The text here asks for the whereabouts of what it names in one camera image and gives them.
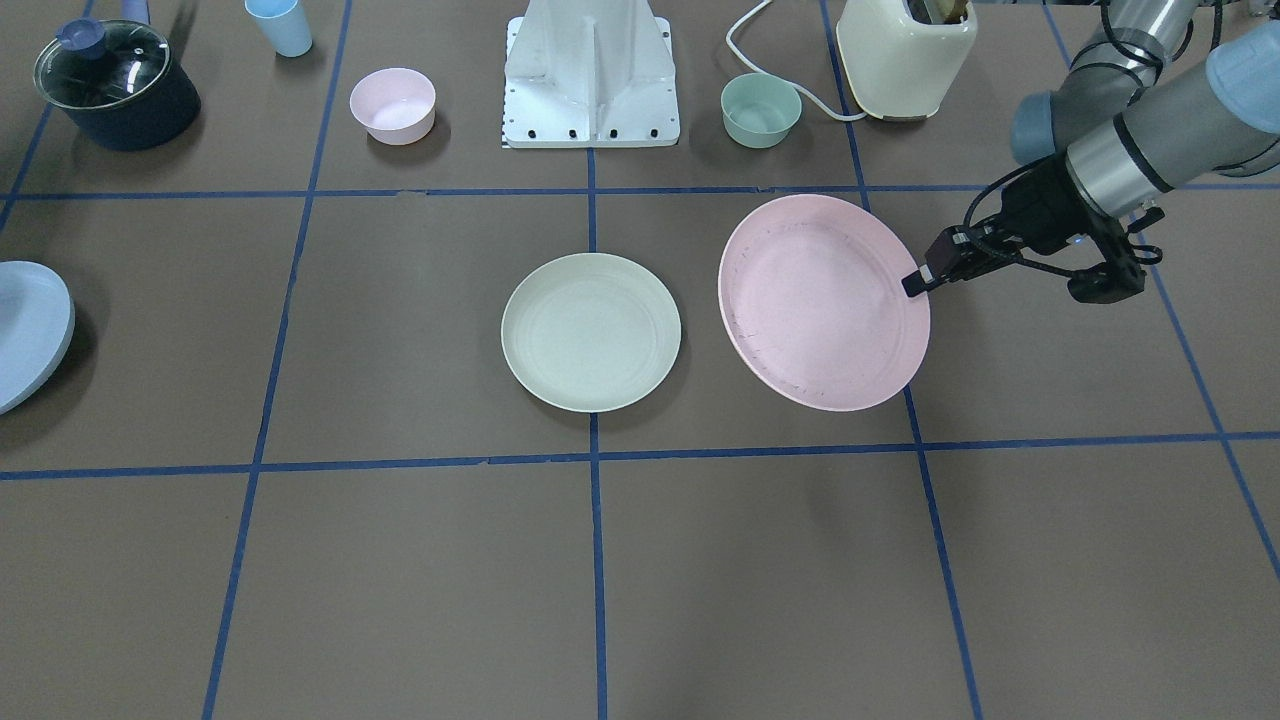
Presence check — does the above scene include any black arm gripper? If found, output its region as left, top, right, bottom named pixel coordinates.
left=901, top=155, right=1112, bottom=299

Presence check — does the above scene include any pink plate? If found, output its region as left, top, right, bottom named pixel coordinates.
left=717, top=193, right=931, bottom=413

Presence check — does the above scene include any blue plate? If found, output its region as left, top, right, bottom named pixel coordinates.
left=1, top=260, right=76, bottom=414

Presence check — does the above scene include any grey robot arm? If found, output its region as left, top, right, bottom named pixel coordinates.
left=901, top=1, right=1279, bottom=304

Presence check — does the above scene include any cream toaster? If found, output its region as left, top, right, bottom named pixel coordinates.
left=835, top=1, right=979, bottom=122

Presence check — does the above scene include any green bowl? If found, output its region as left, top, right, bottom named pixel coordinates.
left=719, top=73, right=803, bottom=149

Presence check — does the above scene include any cream plate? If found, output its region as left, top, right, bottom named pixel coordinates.
left=500, top=252, right=684, bottom=413

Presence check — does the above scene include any pink bowl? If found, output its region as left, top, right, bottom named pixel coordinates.
left=348, top=67, right=438, bottom=146

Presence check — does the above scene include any light blue cup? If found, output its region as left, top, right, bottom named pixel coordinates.
left=244, top=0, right=314, bottom=58

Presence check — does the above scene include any dark blue pot with lid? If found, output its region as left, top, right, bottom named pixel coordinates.
left=32, top=1, right=202, bottom=152

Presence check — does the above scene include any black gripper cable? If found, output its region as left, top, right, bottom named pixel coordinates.
left=963, top=160, right=1051, bottom=241

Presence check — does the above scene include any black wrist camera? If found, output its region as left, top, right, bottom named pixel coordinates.
left=1068, top=220, right=1164, bottom=304

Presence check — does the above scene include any white toaster cable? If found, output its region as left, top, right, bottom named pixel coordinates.
left=724, top=0, right=867, bottom=123

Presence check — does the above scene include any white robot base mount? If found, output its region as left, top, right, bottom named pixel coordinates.
left=500, top=1, right=681, bottom=149

